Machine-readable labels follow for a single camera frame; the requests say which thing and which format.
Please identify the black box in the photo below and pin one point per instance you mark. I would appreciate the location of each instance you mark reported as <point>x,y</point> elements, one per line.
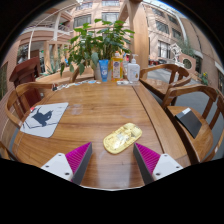
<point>189,121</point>

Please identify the white abstract sculpture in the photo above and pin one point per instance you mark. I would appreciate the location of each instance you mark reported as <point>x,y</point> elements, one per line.
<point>175,52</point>

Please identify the potted green leafy plant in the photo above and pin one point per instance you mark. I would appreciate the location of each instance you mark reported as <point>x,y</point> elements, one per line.
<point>87,40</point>

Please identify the wooden armchair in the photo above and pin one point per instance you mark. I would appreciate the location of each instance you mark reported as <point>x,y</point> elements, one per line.
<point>20,88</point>
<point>83,75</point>
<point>193,146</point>
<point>158,85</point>
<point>4,151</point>

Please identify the dark red wooden podium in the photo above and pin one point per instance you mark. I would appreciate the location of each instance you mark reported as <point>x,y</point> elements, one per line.
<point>25,71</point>

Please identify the blue tube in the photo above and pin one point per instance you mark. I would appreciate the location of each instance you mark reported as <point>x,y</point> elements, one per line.
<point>104,70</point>

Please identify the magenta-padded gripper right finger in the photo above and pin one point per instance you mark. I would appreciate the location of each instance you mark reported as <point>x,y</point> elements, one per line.
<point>165,165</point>

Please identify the yellow liquid bottle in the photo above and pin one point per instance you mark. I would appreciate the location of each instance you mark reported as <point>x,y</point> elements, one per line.
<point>116,68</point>

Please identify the white pump bottle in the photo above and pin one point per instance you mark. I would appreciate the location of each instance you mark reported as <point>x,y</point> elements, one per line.
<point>133,71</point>

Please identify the yellow flowering plant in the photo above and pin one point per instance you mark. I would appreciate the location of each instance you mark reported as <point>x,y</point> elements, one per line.
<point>204,78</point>

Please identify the small white packet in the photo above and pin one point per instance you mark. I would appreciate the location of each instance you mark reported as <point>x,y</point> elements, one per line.
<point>122,82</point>

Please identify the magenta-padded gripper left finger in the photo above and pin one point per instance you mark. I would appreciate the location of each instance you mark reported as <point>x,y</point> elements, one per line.
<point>58,165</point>

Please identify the grey cat-print mouse pad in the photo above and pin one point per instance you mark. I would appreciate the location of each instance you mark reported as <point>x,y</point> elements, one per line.
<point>53,128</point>

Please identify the spiky green plant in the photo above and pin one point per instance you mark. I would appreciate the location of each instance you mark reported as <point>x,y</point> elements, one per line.
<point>54,68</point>

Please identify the yellow computer mouse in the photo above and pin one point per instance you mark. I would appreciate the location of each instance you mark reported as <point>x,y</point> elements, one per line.
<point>121,138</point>

